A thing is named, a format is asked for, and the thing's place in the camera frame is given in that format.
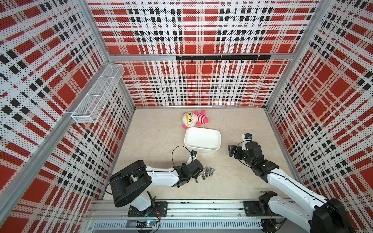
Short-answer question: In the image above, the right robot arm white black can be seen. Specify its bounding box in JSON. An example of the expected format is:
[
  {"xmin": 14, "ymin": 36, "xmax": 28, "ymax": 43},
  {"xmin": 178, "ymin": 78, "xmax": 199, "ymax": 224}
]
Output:
[{"xmin": 228, "ymin": 140, "xmax": 355, "ymax": 233}]

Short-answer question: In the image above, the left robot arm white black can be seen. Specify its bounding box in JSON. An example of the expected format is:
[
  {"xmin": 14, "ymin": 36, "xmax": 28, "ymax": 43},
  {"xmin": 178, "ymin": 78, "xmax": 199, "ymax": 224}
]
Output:
[{"xmin": 108, "ymin": 160, "xmax": 204, "ymax": 216}]

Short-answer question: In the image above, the white plastic storage box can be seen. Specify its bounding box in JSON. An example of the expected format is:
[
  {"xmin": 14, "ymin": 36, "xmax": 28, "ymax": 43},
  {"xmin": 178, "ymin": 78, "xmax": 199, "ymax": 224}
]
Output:
[{"xmin": 184, "ymin": 127, "xmax": 221, "ymax": 153}]

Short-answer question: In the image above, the pink striped plush doll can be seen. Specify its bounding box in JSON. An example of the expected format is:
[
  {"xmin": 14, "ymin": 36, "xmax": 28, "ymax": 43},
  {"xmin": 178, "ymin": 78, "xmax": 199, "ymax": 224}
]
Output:
[{"xmin": 182, "ymin": 110, "xmax": 209, "ymax": 129}]

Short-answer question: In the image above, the green circuit board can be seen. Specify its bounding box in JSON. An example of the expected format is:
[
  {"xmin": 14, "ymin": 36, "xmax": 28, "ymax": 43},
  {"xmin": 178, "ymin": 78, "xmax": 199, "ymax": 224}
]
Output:
[{"xmin": 136, "ymin": 220, "xmax": 157, "ymax": 228}]

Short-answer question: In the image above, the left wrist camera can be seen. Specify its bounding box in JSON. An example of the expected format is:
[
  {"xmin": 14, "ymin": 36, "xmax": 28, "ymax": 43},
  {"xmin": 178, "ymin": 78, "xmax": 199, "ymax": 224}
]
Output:
[{"xmin": 186, "ymin": 150, "xmax": 197, "ymax": 165}]

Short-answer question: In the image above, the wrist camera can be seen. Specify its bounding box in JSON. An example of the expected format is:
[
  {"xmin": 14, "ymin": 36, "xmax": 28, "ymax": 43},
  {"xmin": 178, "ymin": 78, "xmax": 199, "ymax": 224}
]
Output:
[
  {"xmin": 242, "ymin": 133, "xmax": 253, "ymax": 150},
  {"xmin": 186, "ymin": 150, "xmax": 197, "ymax": 165}
]

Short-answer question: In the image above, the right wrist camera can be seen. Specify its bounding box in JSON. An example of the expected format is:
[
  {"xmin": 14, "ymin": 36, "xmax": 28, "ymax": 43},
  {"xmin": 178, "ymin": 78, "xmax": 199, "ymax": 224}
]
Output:
[{"xmin": 242, "ymin": 133, "xmax": 253, "ymax": 150}]

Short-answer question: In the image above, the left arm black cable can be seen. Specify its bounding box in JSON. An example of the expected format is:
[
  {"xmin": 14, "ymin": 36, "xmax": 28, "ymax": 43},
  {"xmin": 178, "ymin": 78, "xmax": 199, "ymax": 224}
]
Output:
[{"xmin": 171, "ymin": 145, "xmax": 193, "ymax": 168}]

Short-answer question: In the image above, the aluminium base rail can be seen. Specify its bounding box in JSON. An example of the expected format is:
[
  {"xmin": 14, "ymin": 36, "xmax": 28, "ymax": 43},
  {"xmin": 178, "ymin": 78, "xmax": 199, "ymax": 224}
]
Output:
[{"xmin": 84, "ymin": 198, "xmax": 292, "ymax": 232}]

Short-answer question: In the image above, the black hook rail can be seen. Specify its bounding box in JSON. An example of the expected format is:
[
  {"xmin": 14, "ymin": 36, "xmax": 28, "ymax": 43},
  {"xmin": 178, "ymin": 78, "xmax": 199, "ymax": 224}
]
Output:
[{"xmin": 176, "ymin": 55, "xmax": 271, "ymax": 62}]

